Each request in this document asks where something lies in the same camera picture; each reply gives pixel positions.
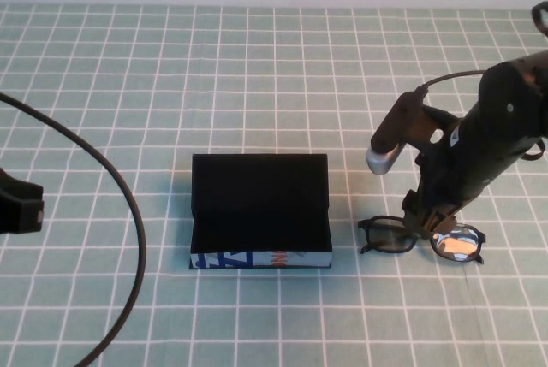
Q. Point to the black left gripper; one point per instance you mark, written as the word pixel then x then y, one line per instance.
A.
pixel 21 206

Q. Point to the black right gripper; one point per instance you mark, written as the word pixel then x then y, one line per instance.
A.
pixel 436 179

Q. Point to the black framed glasses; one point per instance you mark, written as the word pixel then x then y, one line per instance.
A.
pixel 387 238

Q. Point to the black glasses case printed side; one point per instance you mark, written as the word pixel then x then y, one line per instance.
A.
pixel 257 196

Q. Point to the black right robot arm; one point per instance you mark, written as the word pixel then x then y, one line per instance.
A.
pixel 501 127

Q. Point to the green checked tablecloth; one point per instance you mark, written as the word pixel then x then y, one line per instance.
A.
pixel 257 63

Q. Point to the right camera mount bracket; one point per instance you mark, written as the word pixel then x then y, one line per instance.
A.
pixel 430 123

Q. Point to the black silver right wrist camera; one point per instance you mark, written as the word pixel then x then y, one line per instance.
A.
pixel 391 127

